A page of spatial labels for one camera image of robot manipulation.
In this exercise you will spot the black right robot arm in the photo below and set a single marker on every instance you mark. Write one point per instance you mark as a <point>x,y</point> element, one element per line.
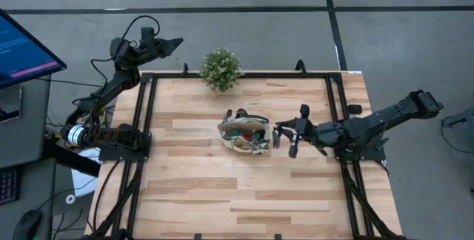
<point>370,125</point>

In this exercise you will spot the red garden tool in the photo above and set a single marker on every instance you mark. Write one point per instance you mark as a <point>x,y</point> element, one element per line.
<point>247,135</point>

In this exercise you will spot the black computer mouse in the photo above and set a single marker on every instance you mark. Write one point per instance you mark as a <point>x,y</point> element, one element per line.
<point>27,225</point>

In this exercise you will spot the computer monitor blue screen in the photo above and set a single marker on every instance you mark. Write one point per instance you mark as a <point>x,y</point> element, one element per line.
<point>22,51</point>

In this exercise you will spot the grey monitor stand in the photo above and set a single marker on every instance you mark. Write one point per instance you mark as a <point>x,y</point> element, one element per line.
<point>9,103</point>

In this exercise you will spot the black table clamp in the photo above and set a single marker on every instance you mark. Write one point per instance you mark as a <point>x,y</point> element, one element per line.
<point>198,237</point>
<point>185,69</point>
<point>277,237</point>
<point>301,65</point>

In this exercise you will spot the black keyboard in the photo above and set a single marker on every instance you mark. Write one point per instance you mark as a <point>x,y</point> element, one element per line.
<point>7,186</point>

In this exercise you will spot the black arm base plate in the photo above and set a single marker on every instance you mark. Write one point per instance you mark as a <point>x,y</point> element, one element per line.
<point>111,155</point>
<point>374,155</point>

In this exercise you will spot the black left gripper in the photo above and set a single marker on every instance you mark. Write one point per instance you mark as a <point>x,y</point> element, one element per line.
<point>152,49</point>

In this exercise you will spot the small black block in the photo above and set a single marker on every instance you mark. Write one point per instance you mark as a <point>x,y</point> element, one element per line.
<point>354,109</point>

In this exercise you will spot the small green potted plant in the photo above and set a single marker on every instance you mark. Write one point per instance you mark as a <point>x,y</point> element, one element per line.
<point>221,70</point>

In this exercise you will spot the black aluminium table frame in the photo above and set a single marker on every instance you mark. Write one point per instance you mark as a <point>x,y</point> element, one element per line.
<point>174,75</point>

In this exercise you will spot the white paper sheet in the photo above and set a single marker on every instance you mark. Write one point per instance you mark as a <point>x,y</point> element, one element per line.
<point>83,184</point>

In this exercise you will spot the white tape roll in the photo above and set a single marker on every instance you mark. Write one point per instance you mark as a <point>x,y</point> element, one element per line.
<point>66,199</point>

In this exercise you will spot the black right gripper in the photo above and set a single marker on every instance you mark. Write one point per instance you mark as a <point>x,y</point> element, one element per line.
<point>305,132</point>

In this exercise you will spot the black desk support beam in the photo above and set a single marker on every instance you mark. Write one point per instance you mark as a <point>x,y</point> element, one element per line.
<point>74,162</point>

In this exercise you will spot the cream canvas green-trimmed gardening bag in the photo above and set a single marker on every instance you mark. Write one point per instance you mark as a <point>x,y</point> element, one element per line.
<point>231,136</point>

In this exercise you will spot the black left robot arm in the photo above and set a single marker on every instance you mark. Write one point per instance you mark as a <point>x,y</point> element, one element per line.
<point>111,86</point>

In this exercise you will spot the small white sticker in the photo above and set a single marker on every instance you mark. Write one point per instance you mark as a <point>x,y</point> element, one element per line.
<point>354,72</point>

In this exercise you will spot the grey stand foot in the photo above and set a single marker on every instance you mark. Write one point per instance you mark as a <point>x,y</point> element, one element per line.
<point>463,116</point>

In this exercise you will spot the grey desk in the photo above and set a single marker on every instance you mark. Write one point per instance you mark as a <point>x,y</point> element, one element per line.
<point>33,140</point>

